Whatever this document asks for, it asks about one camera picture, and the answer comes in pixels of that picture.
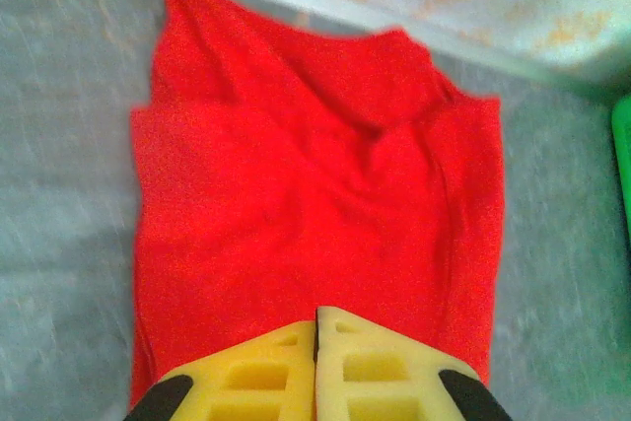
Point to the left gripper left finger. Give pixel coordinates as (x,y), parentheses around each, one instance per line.
(256,381)

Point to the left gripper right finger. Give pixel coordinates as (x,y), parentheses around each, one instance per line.
(384,376)

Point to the red t-shirt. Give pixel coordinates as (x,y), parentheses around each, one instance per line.
(305,184)

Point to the green plastic basket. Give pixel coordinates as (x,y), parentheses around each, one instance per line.
(623,169)

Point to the aluminium frame crossbar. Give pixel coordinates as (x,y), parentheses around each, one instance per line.
(345,7)

